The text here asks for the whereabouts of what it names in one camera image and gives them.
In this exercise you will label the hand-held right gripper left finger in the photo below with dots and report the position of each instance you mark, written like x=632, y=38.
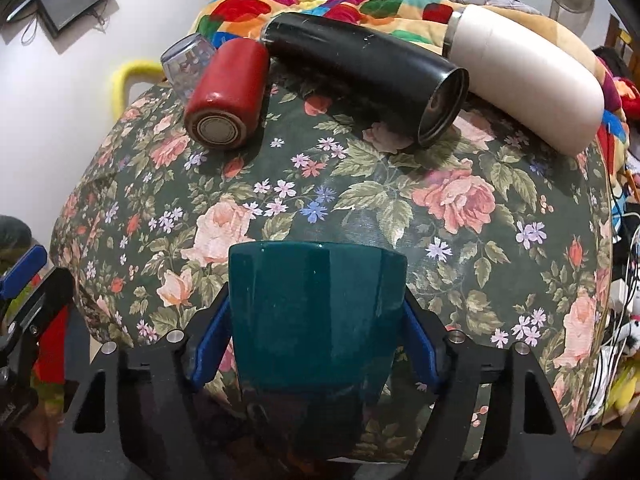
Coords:
x=209, y=355

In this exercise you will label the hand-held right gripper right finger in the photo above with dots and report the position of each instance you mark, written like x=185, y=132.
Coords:
x=421, y=345

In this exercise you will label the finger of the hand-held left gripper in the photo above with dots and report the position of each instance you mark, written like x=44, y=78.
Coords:
x=22, y=272

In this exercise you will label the dark green ceramic cup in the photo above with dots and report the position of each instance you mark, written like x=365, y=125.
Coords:
x=310, y=320

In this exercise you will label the red thermos cup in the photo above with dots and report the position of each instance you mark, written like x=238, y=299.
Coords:
x=227, y=95

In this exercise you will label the clear plastic cup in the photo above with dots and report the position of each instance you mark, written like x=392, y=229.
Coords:
x=186, y=62

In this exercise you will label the floral tablecloth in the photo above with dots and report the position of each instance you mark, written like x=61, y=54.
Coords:
x=350, y=200

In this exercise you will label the yellow plush toy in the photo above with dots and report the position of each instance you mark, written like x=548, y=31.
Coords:
x=625, y=390

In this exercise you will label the black thermos bottle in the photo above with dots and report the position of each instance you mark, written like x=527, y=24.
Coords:
x=370, y=67

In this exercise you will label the cream white thermos bottle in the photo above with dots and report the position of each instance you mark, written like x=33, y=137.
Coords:
x=530, y=70

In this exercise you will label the colourful patchwork blanket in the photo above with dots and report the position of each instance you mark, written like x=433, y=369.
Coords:
x=350, y=5

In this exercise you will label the yellow chair frame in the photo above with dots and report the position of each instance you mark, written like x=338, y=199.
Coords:
x=127, y=82

